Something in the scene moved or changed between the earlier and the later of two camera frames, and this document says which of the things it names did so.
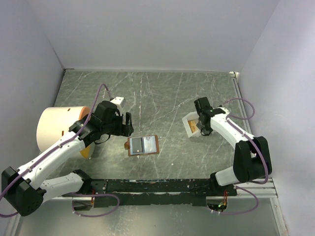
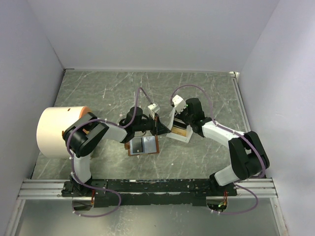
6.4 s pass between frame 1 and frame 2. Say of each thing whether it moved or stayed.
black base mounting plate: stayed
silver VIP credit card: stayed
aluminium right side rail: stayed
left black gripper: moved
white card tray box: moved
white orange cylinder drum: stayed
